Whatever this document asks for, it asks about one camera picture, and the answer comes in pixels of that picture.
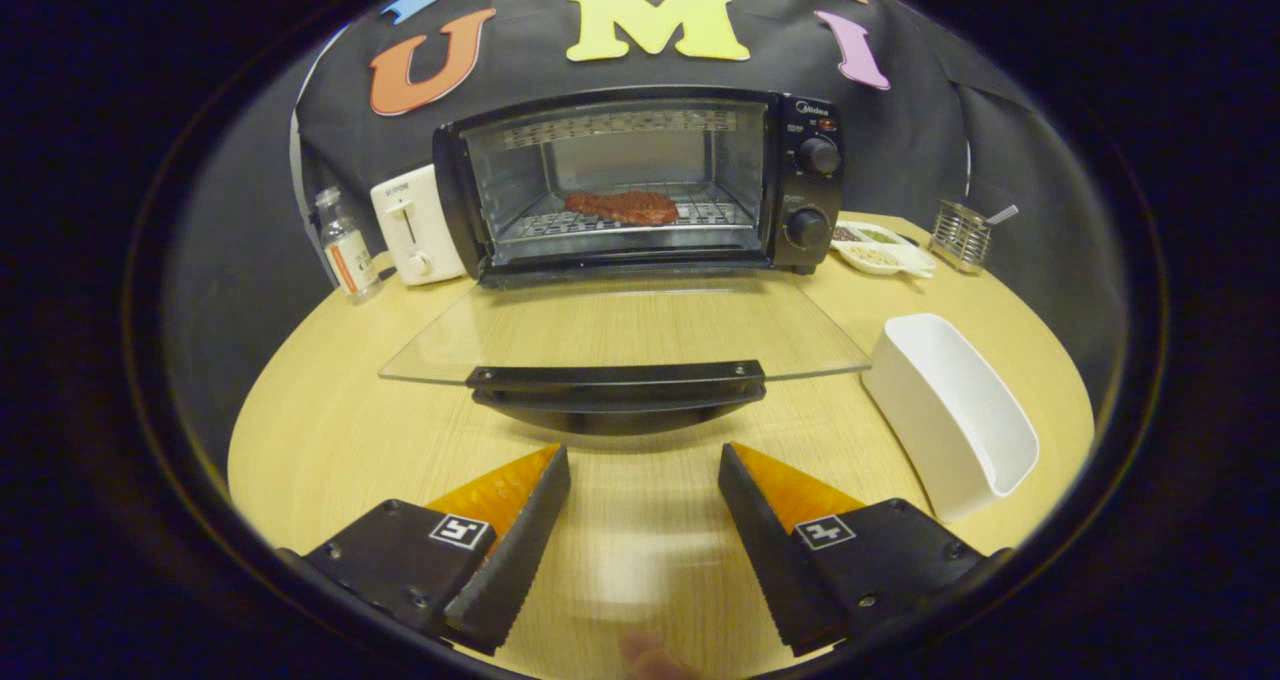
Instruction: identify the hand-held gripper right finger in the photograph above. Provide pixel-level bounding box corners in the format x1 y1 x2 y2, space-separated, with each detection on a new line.
718 442 1011 657

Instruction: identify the black toaster oven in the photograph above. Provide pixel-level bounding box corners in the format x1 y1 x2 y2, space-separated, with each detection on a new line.
380 85 871 436

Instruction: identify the small clear bottle orange label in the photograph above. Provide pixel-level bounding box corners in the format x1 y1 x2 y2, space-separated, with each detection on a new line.
316 187 383 303

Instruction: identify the white divided plate of beans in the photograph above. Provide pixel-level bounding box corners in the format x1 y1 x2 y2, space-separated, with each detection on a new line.
830 220 938 279

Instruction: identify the brown meat piece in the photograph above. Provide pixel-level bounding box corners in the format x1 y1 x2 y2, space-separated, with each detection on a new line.
565 191 680 226

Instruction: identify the metal wire utensil holder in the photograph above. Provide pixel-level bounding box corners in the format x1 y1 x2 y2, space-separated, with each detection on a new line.
930 200 993 274

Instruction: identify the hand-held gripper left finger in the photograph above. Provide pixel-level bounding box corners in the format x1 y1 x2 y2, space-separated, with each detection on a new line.
280 445 571 655

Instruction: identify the white pop-up toaster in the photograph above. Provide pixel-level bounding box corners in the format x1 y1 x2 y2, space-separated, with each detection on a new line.
370 165 468 286

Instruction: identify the white rectangular food tray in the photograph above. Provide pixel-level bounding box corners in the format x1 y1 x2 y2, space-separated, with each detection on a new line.
862 313 1041 523

